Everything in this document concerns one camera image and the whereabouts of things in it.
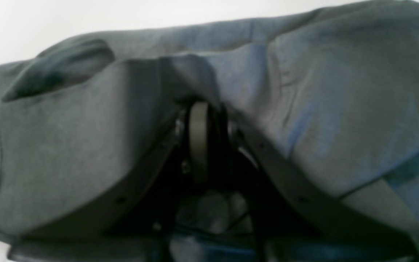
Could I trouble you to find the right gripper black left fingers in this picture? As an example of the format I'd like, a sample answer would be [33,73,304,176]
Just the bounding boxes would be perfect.
[7,102,210,262]

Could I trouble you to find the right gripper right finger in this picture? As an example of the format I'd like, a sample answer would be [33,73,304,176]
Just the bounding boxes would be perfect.
[213,108,419,262]

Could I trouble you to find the grey T-shirt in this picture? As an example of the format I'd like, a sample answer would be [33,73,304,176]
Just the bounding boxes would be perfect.
[0,0,419,262]

